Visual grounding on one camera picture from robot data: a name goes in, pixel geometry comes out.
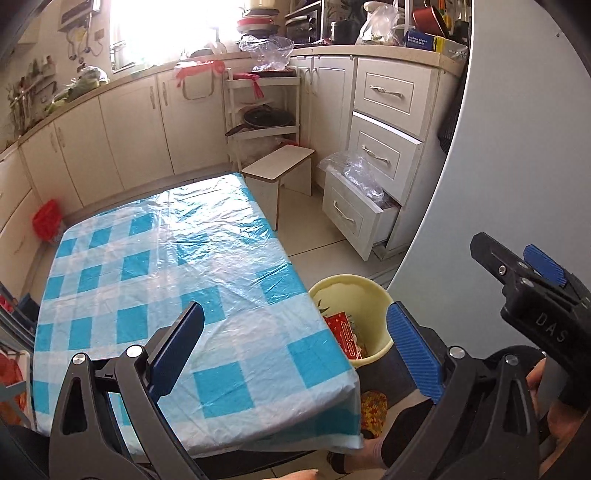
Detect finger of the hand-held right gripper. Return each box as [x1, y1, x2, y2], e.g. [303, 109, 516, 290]
[470, 232, 537, 297]
[523, 243, 568, 289]

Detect green vegetables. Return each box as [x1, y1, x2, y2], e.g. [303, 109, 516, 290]
[48, 67, 110, 112]

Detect wall utensil rack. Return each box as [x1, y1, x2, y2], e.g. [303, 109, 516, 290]
[7, 55, 56, 134]

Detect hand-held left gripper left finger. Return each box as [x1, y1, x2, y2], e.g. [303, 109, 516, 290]
[48, 301, 205, 480]

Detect clear plastic bag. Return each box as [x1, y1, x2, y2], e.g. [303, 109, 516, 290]
[239, 36, 295, 72]

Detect person's right hand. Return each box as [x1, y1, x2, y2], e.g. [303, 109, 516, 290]
[526, 359, 591, 472]

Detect cabinet door rack red bag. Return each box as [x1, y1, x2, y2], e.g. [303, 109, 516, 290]
[174, 59, 227, 101]

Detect floral print slipper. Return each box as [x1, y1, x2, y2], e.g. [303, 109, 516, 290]
[360, 390, 389, 439]

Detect small wooden stool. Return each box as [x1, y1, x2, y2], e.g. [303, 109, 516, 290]
[241, 144, 317, 232]

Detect red pot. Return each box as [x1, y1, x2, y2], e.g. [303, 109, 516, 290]
[412, 4, 451, 40]

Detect black toaster oven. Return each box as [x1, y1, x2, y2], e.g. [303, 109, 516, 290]
[284, 0, 326, 46]

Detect blue checked plastic tablecloth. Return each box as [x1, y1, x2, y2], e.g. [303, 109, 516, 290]
[31, 173, 365, 459]

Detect black pot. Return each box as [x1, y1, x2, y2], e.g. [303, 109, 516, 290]
[330, 19, 361, 44]

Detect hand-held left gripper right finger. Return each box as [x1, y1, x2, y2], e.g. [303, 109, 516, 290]
[387, 302, 542, 480]

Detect grey-white refrigerator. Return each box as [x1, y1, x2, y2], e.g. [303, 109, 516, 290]
[390, 0, 591, 352]

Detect white corner shelf rack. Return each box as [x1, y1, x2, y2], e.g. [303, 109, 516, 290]
[224, 71, 302, 171]

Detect blue cardboard box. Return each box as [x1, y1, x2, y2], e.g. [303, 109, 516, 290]
[403, 28, 462, 54]

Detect person's leg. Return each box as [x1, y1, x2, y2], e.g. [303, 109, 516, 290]
[327, 401, 437, 476]

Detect red cloth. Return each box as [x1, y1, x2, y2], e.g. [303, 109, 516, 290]
[233, 73, 265, 100]

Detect red-lined waste bin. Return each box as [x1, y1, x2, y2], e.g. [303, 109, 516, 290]
[32, 199, 63, 241]

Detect red foil packet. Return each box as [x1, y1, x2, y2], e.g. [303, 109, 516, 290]
[323, 311, 365, 360]

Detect cream kitchen cabinets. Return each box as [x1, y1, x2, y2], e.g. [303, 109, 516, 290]
[0, 51, 462, 264]

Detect white wall-mounted unit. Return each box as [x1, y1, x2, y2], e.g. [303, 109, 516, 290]
[59, 0, 104, 33]

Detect plastic bag with greens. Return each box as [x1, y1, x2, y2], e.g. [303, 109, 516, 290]
[355, 2, 402, 47]

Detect stack of bowls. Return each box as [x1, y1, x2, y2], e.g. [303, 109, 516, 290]
[237, 9, 280, 37]

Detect clear plastic bags bundle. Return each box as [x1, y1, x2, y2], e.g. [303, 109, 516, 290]
[318, 150, 386, 206]

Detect dark lidded pan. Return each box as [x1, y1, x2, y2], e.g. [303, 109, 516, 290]
[225, 105, 296, 137]

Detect cream open drawer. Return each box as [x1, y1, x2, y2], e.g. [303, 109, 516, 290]
[322, 167, 402, 263]

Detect red print cushion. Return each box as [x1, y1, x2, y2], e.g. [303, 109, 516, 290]
[0, 357, 26, 425]

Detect dark striped towel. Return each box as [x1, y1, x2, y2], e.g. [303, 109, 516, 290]
[436, 76, 467, 155]

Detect bright kitchen window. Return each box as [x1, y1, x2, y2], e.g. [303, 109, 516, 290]
[111, 0, 245, 70]

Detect yellow plastic bin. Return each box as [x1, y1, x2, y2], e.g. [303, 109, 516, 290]
[308, 274, 395, 368]

